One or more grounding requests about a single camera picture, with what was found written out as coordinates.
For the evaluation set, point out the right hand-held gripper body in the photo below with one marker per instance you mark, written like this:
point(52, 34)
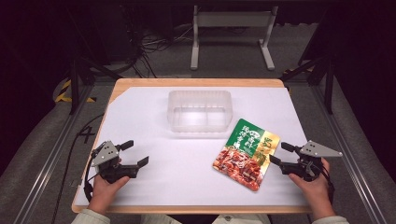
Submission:
point(308, 161)

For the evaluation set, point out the green and red food packet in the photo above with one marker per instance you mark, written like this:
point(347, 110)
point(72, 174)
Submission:
point(246, 154)

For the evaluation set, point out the white metal stand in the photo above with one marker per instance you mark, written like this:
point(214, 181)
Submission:
point(233, 21)

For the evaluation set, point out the clear plastic container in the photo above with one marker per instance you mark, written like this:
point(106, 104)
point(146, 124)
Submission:
point(200, 111)

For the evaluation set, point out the black metal stand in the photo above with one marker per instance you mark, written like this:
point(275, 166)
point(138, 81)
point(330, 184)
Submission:
point(323, 74)
point(77, 77)

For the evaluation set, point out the person's right hand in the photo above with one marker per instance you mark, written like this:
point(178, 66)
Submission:
point(313, 193)

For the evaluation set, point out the aluminium rail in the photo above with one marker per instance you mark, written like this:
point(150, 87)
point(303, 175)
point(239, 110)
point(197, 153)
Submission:
point(345, 152)
point(49, 155)

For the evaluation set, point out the person's left hand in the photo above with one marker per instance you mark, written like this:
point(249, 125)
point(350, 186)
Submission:
point(106, 190)

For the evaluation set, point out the white paper sheet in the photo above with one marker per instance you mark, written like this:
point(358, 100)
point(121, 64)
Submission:
point(193, 174)

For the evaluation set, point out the yellow and black striped tape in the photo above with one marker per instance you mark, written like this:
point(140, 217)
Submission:
point(67, 92)

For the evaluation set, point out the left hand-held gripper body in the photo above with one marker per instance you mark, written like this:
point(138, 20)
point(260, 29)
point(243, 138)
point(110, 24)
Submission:
point(107, 161)

